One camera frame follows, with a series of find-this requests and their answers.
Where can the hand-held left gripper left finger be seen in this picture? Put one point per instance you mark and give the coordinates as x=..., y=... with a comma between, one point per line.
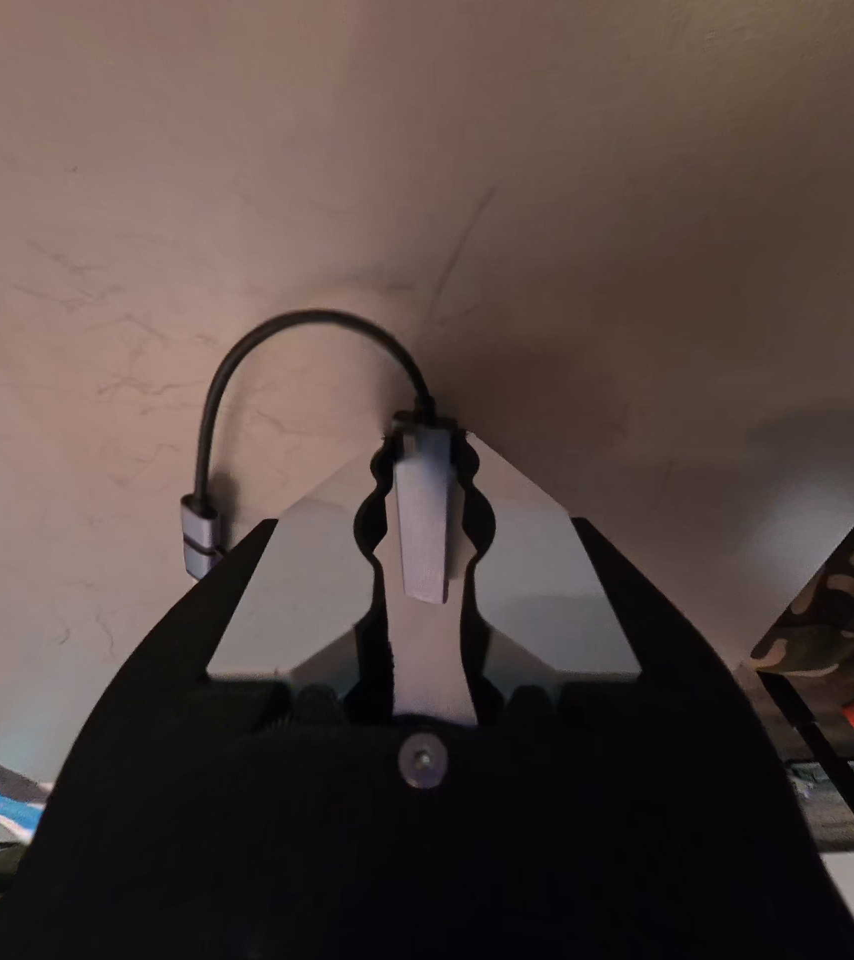
x=292, y=600

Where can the grey usb hub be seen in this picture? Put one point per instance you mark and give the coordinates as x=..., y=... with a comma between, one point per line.
x=423, y=517

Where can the person's camouflage trousers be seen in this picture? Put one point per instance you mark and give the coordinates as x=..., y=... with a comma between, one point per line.
x=846, y=600

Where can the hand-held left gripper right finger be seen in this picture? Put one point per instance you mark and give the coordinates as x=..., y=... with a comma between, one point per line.
x=554, y=600

